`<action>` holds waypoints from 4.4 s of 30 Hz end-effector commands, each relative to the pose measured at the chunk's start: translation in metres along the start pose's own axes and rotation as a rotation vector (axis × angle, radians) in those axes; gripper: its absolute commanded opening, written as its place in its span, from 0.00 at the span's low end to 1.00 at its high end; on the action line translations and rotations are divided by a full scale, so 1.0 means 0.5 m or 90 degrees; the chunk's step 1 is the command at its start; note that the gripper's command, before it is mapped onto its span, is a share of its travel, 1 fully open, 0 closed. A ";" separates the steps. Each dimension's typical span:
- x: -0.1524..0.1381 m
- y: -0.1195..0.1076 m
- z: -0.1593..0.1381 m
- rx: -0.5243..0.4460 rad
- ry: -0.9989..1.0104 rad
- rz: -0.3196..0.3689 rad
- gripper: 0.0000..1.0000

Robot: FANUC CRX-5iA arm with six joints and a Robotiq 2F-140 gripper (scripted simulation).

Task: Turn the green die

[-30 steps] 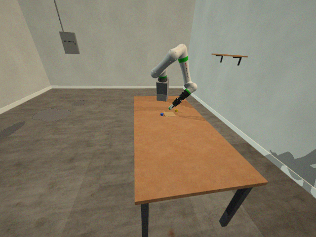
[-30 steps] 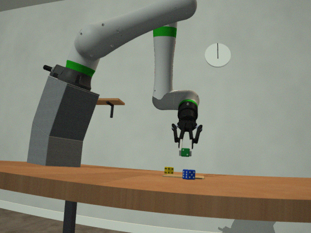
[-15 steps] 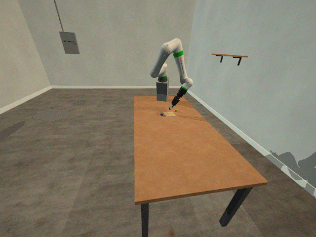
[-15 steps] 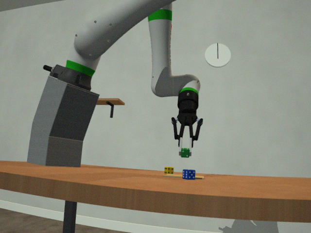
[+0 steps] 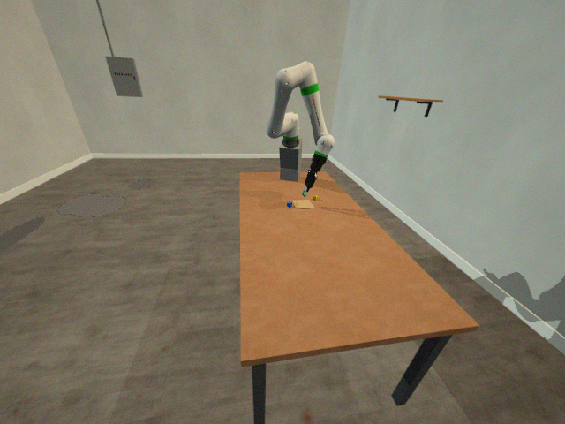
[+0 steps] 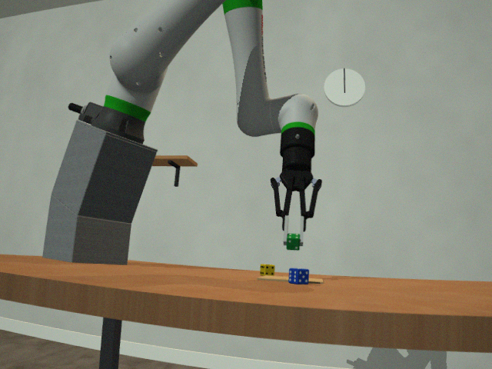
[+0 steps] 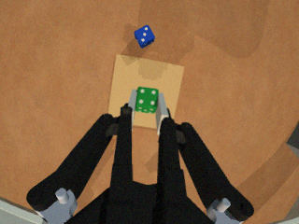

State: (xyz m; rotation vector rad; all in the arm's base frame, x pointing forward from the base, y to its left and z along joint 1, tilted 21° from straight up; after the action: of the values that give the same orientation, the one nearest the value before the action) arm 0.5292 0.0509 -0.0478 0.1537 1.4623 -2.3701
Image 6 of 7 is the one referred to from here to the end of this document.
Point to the yellow die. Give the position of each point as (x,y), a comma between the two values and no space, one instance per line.
(267,269)

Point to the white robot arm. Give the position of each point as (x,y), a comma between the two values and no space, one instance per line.
(140,55)

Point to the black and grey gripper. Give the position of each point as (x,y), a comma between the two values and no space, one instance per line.
(295,176)

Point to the blue die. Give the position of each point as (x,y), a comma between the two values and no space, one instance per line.
(298,276)

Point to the green die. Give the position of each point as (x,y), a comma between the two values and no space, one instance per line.
(293,242)

